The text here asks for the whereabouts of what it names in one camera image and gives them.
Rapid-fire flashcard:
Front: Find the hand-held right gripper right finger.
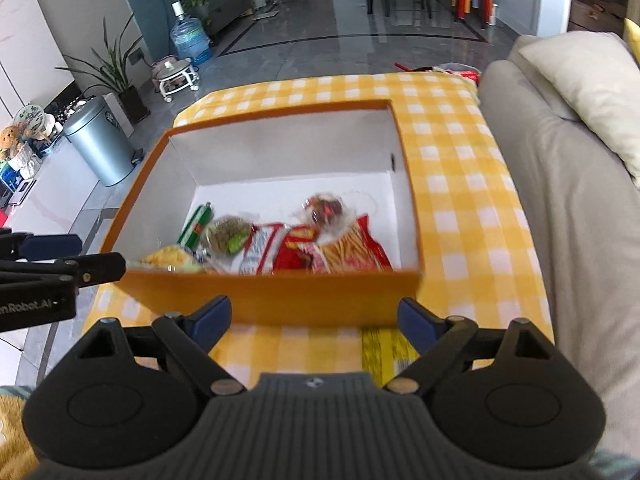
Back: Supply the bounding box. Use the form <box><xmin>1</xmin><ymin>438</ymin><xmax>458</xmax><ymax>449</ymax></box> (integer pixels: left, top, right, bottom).
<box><xmin>382</xmin><ymin>297</ymin><xmax>556</xmax><ymax>396</ymax></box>

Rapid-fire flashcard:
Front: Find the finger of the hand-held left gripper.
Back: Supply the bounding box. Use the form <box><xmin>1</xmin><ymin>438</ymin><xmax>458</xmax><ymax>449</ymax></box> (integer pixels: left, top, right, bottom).
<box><xmin>0</xmin><ymin>230</ymin><xmax>83</xmax><ymax>262</ymax></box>
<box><xmin>0</xmin><ymin>252</ymin><xmax>127</xmax><ymax>291</ymax></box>

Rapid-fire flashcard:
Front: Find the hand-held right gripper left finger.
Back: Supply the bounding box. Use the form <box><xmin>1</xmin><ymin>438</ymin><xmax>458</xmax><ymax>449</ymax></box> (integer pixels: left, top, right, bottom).
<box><xmin>79</xmin><ymin>296</ymin><xmax>246</xmax><ymax>397</ymax></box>

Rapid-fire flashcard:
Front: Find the yellow snack packet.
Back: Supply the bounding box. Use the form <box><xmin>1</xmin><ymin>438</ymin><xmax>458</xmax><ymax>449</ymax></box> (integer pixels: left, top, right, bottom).
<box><xmin>140</xmin><ymin>244</ymin><xmax>211</xmax><ymax>275</ymax></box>

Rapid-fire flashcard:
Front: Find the red packet with white label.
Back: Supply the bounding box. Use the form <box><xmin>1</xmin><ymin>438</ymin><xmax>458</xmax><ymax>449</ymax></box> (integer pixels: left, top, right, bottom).
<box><xmin>239</xmin><ymin>222</ymin><xmax>291</xmax><ymax>276</ymax></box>

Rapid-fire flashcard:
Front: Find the clear packet with green snack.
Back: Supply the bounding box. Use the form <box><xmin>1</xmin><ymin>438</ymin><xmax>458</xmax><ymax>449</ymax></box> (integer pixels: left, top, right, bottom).
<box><xmin>200</xmin><ymin>215</ymin><xmax>253</xmax><ymax>266</ymax></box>

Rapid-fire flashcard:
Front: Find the green sausage packet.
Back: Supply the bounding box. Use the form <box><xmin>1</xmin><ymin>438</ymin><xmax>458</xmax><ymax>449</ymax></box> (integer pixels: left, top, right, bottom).
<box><xmin>179</xmin><ymin>202</ymin><xmax>215</xmax><ymax>248</ymax></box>

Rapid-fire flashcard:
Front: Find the red yellow fries packet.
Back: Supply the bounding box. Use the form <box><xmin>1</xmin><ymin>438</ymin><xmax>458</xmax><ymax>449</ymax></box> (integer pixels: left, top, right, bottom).
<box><xmin>312</xmin><ymin>215</ymin><xmax>393</xmax><ymax>273</ymax></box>

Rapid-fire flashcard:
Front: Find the orange cardboard box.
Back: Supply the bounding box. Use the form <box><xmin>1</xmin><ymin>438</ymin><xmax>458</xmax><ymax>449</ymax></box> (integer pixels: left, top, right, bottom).
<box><xmin>97</xmin><ymin>100</ymin><xmax>426</xmax><ymax>328</ymax></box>

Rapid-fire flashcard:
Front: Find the clear packet with brown snack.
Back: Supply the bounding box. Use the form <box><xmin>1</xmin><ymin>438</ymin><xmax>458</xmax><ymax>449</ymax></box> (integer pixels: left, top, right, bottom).
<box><xmin>300</xmin><ymin>191</ymin><xmax>358</xmax><ymax>233</ymax></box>

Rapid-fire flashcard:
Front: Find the white low cabinet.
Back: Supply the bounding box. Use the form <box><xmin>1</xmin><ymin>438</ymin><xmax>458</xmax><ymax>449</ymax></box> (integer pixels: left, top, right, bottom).
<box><xmin>0</xmin><ymin>125</ymin><xmax>121</xmax><ymax>241</ymax></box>

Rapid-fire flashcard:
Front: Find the grey metal trash can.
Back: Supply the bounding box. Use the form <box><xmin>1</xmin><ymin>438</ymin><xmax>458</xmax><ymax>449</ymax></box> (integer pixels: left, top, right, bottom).
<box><xmin>62</xmin><ymin>96</ymin><xmax>137</xmax><ymax>187</ymax></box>

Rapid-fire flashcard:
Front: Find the brown plush toy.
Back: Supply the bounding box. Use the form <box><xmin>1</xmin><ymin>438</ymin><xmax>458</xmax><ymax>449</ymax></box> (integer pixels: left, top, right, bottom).
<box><xmin>0</xmin><ymin>126</ymin><xmax>26</xmax><ymax>158</ymax></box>

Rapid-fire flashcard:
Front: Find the patterned ceramic mug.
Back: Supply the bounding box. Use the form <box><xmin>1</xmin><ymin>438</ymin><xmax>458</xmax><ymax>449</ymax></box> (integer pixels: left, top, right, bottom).
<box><xmin>12</xmin><ymin>104</ymin><xmax>55</xmax><ymax>137</ymax></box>

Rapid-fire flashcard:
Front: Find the yellow checked tablecloth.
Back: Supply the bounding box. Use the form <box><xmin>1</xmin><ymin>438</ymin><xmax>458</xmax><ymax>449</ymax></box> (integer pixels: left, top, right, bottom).
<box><xmin>82</xmin><ymin>72</ymin><xmax>556</xmax><ymax>386</ymax></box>

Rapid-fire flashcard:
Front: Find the potted grass plant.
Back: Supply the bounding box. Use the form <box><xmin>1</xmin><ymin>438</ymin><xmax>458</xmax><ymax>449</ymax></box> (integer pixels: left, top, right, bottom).
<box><xmin>55</xmin><ymin>12</ymin><xmax>151</xmax><ymax>126</ymax></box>

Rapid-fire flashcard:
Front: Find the beige sofa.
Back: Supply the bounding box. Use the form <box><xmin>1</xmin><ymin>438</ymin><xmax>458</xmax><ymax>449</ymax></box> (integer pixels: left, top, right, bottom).
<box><xmin>477</xmin><ymin>35</ymin><xmax>640</xmax><ymax>461</ymax></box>

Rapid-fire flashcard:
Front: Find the small white wheeled stool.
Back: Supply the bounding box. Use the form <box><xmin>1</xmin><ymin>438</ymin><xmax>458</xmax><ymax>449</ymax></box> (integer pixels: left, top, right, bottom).
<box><xmin>151</xmin><ymin>57</ymin><xmax>201</xmax><ymax>103</ymax></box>

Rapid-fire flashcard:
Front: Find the blue water bottle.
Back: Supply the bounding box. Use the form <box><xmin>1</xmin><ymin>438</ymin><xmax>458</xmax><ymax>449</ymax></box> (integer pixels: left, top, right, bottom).
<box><xmin>169</xmin><ymin>1</ymin><xmax>212</xmax><ymax>67</ymax></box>

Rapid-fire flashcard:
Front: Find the teal striped cloth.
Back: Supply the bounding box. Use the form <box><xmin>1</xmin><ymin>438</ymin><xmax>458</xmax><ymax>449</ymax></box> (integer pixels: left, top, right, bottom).
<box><xmin>590</xmin><ymin>447</ymin><xmax>640</xmax><ymax>480</ymax></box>

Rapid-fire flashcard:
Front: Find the grey pillow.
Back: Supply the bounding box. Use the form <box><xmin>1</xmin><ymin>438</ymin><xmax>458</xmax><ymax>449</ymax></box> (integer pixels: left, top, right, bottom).
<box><xmin>517</xmin><ymin>31</ymin><xmax>640</xmax><ymax>188</ymax></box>

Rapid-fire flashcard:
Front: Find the yellow pillow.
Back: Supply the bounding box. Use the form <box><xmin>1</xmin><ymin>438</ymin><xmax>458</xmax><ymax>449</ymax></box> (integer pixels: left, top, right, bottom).
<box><xmin>622</xmin><ymin>17</ymin><xmax>640</xmax><ymax>68</ymax></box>

